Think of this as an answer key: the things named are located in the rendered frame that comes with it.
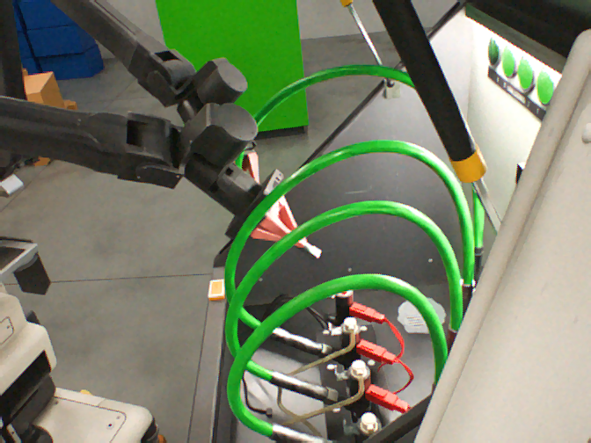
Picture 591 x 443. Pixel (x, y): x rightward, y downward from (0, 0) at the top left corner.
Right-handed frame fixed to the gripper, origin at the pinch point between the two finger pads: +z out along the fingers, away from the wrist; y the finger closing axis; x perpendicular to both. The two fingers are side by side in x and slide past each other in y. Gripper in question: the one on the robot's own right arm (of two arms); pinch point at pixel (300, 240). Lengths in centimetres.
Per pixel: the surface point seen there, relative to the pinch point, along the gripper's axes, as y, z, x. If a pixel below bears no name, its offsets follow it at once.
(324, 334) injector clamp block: -14.9, 16.3, 3.6
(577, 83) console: 40, -5, -31
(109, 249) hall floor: -197, -28, 156
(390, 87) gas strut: 14.8, 0.6, 34.3
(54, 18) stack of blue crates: -315, -244, 496
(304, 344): -7.4, 9.0, -8.8
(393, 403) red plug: 1.0, 18.6, -16.8
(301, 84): 14.2, -13.5, 9.3
